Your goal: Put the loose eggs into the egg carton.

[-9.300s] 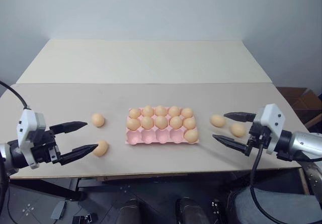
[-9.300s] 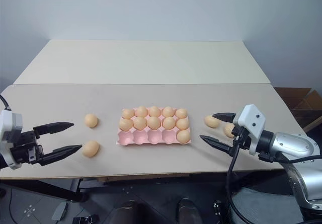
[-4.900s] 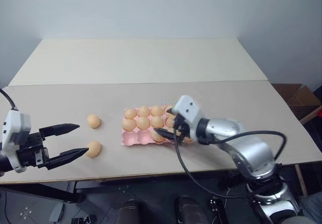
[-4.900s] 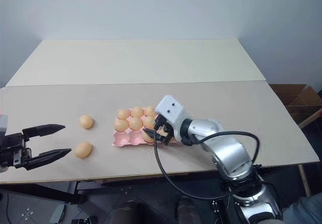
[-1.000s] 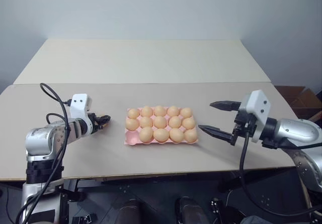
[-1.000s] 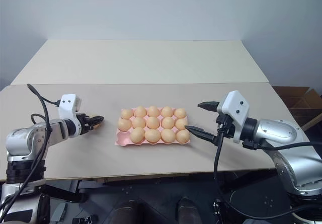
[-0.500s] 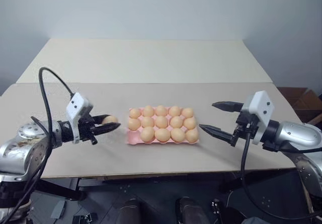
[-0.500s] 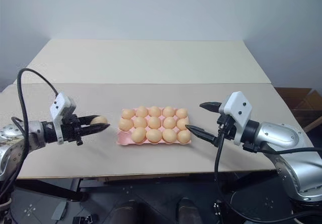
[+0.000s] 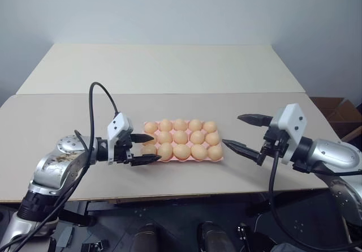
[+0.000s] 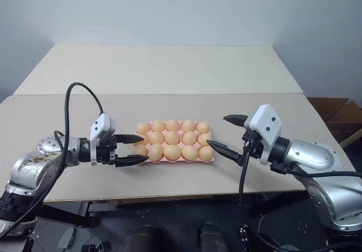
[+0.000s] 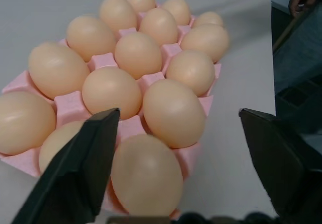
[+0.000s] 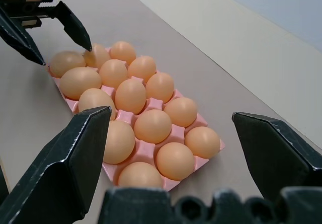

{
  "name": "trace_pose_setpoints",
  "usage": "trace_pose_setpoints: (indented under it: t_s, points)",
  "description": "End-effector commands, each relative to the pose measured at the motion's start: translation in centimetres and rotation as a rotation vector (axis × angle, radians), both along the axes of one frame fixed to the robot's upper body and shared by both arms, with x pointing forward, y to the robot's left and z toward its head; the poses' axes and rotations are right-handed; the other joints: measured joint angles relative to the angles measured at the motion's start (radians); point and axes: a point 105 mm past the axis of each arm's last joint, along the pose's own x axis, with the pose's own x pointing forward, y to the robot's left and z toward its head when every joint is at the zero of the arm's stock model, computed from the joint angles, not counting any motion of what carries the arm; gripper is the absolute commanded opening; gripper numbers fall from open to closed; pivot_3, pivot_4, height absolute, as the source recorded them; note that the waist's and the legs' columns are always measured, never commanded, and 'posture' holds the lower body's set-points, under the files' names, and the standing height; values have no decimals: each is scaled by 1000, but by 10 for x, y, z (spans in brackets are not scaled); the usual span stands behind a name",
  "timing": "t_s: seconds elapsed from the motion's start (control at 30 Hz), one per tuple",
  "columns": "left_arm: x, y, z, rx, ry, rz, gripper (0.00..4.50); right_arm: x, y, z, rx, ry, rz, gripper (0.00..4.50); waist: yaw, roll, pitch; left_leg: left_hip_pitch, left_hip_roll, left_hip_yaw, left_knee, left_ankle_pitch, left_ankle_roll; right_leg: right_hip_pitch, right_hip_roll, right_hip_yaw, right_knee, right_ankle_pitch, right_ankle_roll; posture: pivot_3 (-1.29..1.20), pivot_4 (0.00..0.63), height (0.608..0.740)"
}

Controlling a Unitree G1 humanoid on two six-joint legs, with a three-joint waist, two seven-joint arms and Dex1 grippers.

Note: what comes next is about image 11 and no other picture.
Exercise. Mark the bystander's blue jeans leg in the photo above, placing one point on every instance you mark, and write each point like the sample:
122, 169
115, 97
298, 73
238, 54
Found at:
299, 55

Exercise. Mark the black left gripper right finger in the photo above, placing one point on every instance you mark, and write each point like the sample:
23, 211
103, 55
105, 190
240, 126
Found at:
284, 163

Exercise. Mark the thin wooden stick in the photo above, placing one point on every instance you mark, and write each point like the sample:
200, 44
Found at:
286, 34

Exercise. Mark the pink foam egg tray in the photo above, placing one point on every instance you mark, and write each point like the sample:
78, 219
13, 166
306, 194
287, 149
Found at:
68, 105

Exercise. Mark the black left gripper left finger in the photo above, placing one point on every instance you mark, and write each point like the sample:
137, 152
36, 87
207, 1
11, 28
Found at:
75, 173

